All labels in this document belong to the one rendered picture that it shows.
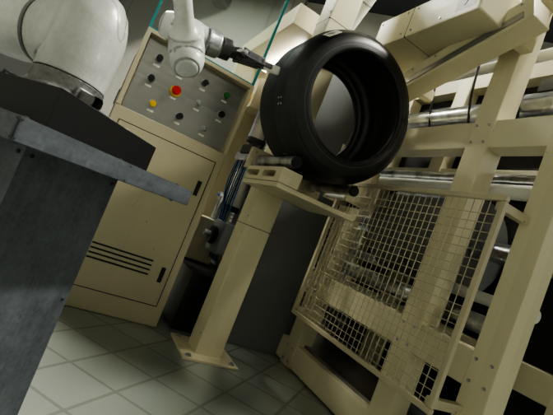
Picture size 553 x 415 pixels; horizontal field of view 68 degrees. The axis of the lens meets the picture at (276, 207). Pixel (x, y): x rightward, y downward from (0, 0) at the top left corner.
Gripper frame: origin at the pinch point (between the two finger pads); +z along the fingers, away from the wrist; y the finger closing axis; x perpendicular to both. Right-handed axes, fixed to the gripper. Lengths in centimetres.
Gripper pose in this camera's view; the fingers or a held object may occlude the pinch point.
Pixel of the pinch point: (271, 67)
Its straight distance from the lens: 160.7
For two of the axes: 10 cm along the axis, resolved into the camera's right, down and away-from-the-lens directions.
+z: 8.7, 2.2, 4.3
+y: -4.2, -1.1, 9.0
